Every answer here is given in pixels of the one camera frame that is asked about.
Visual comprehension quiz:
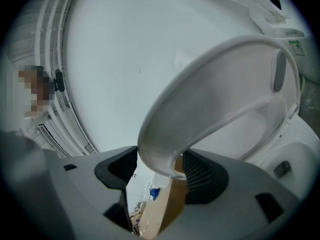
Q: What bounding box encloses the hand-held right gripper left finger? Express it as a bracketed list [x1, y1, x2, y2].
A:
[94, 145, 139, 233]

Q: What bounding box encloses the blue cloth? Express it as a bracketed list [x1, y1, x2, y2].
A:
[149, 187, 161, 201]

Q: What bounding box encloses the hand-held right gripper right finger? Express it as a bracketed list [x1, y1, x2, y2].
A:
[182, 150, 230, 205]

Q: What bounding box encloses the person's head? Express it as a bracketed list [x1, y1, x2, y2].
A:
[18, 65, 57, 120]

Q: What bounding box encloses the black head camera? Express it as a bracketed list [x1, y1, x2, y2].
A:
[54, 68, 66, 93]

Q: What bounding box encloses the white smart toilet with label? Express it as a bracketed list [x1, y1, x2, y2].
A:
[183, 0, 320, 82]

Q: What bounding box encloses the large cardboard box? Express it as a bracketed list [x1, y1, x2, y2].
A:
[138, 156, 189, 238]

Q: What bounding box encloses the white plastic toilet seat lid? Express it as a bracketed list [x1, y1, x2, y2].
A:
[136, 33, 301, 180]

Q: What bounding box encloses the white ceiling pipe rack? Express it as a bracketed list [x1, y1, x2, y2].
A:
[32, 0, 100, 158]

